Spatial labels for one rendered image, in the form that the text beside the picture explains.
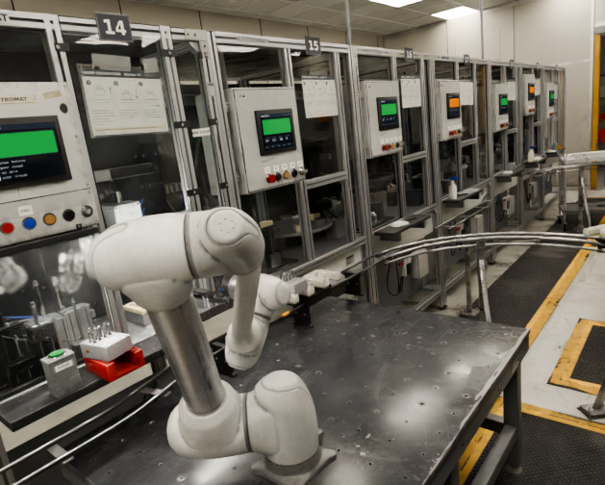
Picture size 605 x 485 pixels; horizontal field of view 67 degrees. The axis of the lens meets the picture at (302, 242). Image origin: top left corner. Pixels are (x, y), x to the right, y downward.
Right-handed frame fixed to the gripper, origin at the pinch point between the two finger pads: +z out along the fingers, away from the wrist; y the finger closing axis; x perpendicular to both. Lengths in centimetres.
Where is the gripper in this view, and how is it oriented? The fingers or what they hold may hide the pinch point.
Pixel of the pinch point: (198, 279)
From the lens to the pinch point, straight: 168.8
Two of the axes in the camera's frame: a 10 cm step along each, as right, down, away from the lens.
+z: -7.6, -0.6, 6.4
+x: -6.3, 2.6, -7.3
